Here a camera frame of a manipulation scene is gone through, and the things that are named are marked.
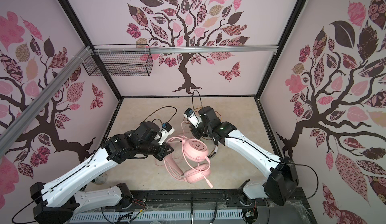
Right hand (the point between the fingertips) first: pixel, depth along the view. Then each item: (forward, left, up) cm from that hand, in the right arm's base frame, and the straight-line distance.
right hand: (191, 123), depth 78 cm
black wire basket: (+42, +46, +12) cm, 63 cm away
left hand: (-17, +9, 0) cm, 19 cm away
